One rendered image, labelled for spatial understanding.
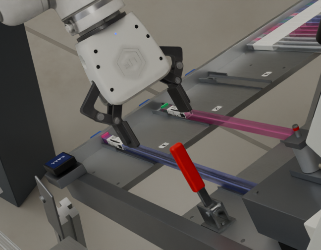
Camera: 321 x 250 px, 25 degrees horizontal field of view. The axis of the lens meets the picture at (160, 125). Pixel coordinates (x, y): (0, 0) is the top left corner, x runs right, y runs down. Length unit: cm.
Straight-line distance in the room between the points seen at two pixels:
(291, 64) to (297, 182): 50
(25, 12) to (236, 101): 39
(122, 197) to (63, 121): 117
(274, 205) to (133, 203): 30
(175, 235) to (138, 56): 25
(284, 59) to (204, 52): 105
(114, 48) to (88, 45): 3
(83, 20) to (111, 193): 25
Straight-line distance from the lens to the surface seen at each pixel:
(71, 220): 130
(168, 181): 203
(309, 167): 72
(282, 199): 72
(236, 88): 121
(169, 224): 87
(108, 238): 196
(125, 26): 96
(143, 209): 94
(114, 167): 114
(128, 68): 96
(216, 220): 83
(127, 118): 126
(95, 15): 94
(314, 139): 46
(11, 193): 196
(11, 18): 94
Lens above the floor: 178
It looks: 57 degrees down
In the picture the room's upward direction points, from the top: straight up
